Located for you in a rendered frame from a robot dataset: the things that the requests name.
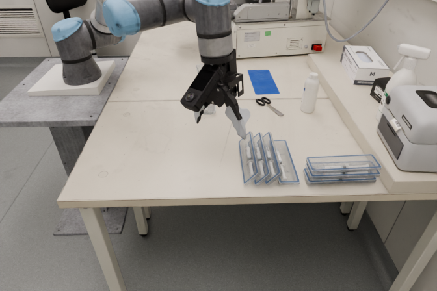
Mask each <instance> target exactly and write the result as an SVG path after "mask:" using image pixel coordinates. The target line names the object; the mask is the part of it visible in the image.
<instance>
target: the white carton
mask: <svg viewBox="0 0 437 291"><path fill-rule="evenodd" d="M340 62H341V64H342V66H343V67H344V69H345V71H346V73H347V75H348V76H349V78H350V80H351V82H352V83H353V85H368V86H372V85H373V83H374V81H375V79H377V78H382V77H388V74H389V72H390V68H389V67H388V65H387V64H386V63H385V62H384V61H383V60H382V59H381V57H380V56H379V55H378V53H377V52H376V51H375V50H374V49H373V48H372V47H371V46H349V45H344V46H343V51H342V54H341V59H340Z"/></svg>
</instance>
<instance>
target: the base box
mask: <svg viewBox="0 0 437 291"><path fill-rule="evenodd" d="M326 35H327V30H326V26H325V22H324V21H303V22H291V23H266V24H253V25H235V24H234V25H233V27H232V40H233V48H234V49H235V50H236V58H248V57H267V56H277V55H296V54H306V53H323V51H324V45H325V42H326Z"/></svg>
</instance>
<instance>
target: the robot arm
mask: <svg viewBox="0 0 437 291"><path fill-rule="evenodd" d="M182 21H190V22H193V23H195V24H196V33H197V37H198V47H199V53H200V58H201V62H203V63H204V65H203V67H202V69H201V70H200V71H199V73H198V74H197V76H196V77H195V79H194V80H193V82H192V83H191V85H190V86H189V88H188V89H187V91H186V92H185V94H184V96H183V97H182V98H181V100H180V103H181V104H182V105H183V106H184V107H185V108H186V109H189V110H191V111H194V117H195V121H196V123H197V124H198V123H199V121H200V120H201V115H202V114H203V113H204V109H206V108H207V107H208V105H210V104H214V105H217V106H218V107H219V108H220V107H221V106H223V104H225V105H226V110H225V114H226V116H227V117H228V118H229V119H230V120H231V121H232V124H233V127H234V128H235V129H236V131H237V135H239V136H240V137H241V138H243V139H246V127H245V125H246V123H247V121H248V119H249V118H250V111H249V110H248V109H247V108H240V106H239V105H238V102H237V100H236V96H237V94H238V97H240V96H241V95H243V94H244V84H243V74H242V73H238V72H237V61H236V50H235V49H234V48H233V40H232V26H231V15H230V0H96V4H95V10H93V12H92V13H91V15H90V19H86V20H82V19H81V18H78V17H74V18H68V19H64V20H62V21H59V22H57V23H56V24H54V25H53V26H52V28H51V32H52V35H53V40H54V41H55V44H56V46H57V50H58V52H59V55H60V58H61V60H62V78H63V80H64V83H65V84H67V85H70V86H80V85H84V84H89V83H92V82H94V81H96V80H98V79H99V78H100V77H101V76H102V73H101V69H100V68H99V66H98V65H97V63H96V61H95V60H94V59H93V57H92V53H91V50H94V49H99V48H101V47H106V46H109V45H116V44H118V43H120V42H123V41H124V40H125V38H126V36H127V35H135V34H137V33H138V32H143V31H148V30H151V29H155V28H158V27H164V26H167V25H172V24H175V23H179V22H182ZM237 75H238V76H237ZM236 76H237V77H236ZM240 81H241V82H242V90H241V91H239V82H240ZM236 85H237V86H236Z"/></svg>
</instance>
